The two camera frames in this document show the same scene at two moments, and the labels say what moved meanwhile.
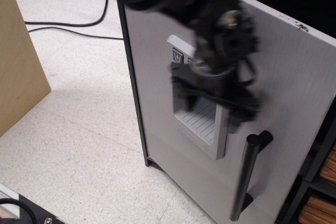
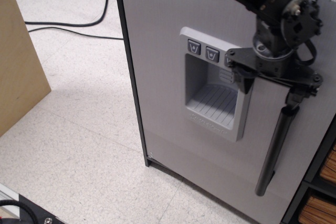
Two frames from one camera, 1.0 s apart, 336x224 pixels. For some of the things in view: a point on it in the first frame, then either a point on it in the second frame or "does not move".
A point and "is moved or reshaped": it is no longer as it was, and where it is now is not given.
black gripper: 230,87 → 247,63
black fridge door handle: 242,199 → 267,174
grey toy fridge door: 295,65 is moved or reshaped
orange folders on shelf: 321,210 does not move
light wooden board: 23,84 does not move
